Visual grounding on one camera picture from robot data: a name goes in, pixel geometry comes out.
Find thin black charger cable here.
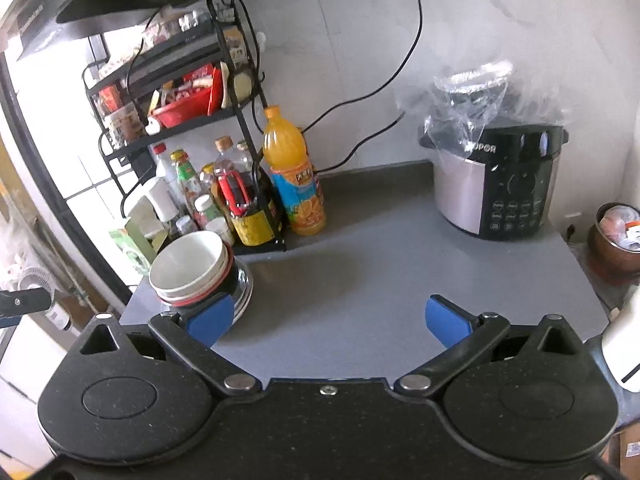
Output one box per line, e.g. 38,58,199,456
125,4,167,122

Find dark sauce bottle yellow label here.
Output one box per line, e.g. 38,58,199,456
214,136,275,247

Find black range hood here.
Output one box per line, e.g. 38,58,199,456
0,0,323,60

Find green carton box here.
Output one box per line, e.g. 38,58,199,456
108,227,152,276

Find electric pressure cooker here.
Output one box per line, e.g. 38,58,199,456
418,124,571,242

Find brown pot with sachets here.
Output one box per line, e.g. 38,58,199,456
587,202,640,287

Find red plastic basket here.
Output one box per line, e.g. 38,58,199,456
149,87,214,129

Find cardboard box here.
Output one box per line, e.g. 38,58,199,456
599,424,640,480

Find black metal shelf rack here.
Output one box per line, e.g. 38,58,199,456
82,0,289,254

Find white plastic bottle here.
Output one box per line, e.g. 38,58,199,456
204,217,236,247

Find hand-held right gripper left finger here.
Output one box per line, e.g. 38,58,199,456
75,296,263,399

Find clear jar of dried food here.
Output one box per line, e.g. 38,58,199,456
102,104,144,144

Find red tin can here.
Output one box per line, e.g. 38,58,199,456
98,84,124,114

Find wide white bowl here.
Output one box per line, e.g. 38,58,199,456
155,241,232,304

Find black power cable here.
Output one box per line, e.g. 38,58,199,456
300,0,424,174

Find orange juice bottle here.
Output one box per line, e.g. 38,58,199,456
262,105,327,237

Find jar with white cap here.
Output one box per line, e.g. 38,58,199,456
193,194,219,229

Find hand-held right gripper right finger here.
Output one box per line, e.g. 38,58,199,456
394,294,584,397

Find white oil spray bottle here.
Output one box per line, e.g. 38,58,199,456
142,177,177,224

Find small white bowl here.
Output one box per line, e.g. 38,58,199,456
148,229,225,297

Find red flat packet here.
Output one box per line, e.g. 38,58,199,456
206,64,224,114

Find sauce bottle with green label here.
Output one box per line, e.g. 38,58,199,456
169,149,202,212

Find small white fan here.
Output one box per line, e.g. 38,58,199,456
10,265,57,302

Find red bowl with black outside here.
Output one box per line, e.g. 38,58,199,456
158,254,237,312

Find white plastic appliance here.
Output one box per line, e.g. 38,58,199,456
601,284,640,393

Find clear plastic bag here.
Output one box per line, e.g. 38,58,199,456
394,60,567,155

